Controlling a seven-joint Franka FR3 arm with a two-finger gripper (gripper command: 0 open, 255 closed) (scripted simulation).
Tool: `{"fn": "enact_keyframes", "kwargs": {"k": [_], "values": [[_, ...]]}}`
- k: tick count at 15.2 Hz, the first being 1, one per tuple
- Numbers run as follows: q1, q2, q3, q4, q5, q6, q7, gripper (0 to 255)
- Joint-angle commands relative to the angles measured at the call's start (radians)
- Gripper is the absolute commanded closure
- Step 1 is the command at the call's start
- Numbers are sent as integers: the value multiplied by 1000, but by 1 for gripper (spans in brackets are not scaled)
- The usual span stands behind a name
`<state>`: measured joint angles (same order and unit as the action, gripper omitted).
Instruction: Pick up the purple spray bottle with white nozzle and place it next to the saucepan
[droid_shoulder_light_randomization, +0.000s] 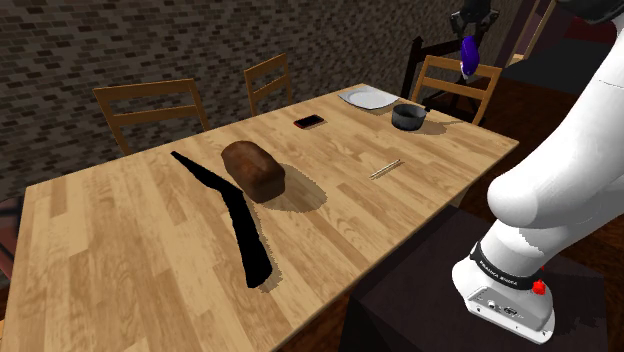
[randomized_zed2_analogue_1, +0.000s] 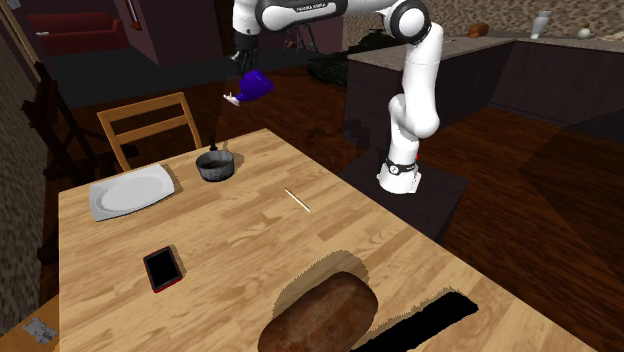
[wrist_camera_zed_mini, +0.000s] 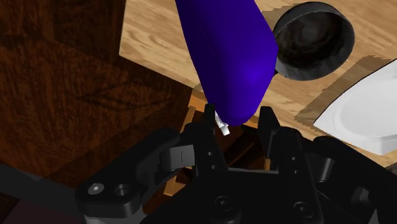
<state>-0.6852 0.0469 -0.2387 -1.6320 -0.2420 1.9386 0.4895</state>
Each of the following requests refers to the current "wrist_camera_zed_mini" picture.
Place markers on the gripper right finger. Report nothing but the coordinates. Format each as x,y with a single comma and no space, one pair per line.
288,149

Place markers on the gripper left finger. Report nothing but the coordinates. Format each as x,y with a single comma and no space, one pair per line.
124,173

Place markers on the white plate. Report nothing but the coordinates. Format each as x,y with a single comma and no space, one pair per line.
366,114

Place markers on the blue bottle with white nozzle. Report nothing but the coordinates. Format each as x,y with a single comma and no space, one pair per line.
235,62

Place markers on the black bowl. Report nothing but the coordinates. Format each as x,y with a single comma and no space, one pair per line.
313,40

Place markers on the light wooden table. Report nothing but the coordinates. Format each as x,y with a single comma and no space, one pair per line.
155,37

